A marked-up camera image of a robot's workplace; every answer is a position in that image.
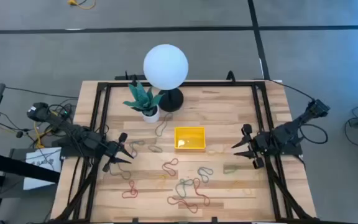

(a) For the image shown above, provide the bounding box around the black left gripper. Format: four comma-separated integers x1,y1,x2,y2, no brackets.
99,133,135,173

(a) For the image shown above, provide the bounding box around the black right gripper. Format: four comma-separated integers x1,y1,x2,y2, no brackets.
231,123,273,170

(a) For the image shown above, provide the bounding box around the yellow plastic mesh bin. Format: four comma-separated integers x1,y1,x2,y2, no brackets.
174,126,206,151

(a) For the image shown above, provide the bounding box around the long red rubber band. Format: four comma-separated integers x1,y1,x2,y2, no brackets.
192,177,211,207
167,195,199,215

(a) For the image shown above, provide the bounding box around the green plant in white pot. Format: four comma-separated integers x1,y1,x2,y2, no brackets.
122,80,164,124

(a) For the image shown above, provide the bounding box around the black power strip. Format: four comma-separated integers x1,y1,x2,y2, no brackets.
54,105,74,125

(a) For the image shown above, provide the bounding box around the white paper sign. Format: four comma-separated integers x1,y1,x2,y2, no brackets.
22,147,63,191

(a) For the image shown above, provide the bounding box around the white globe lamp black base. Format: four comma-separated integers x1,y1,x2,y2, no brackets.
143,44,189,113

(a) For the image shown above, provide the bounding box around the black metal beam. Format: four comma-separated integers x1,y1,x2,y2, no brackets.
0,149,62,184

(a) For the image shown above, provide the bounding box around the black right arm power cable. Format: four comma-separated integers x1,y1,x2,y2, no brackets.
259,78,317,102

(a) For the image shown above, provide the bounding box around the black right arm loop cable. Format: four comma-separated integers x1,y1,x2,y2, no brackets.
299,123,329,145

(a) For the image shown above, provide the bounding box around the yellow cable with plug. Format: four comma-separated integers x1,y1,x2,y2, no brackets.
32,120,55,149

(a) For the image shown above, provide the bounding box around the black thin floor cable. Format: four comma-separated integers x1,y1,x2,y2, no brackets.
4,86,79,100

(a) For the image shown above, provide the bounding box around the yellow floor cable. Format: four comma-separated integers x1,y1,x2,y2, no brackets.
67,0,96,10

